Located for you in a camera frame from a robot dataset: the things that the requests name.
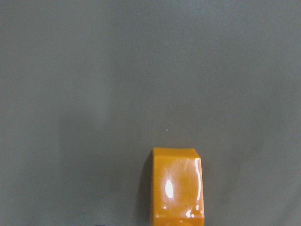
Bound brown table mat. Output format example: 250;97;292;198
0;0;301;226

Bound orange toy block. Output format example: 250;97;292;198
150;147;205;226

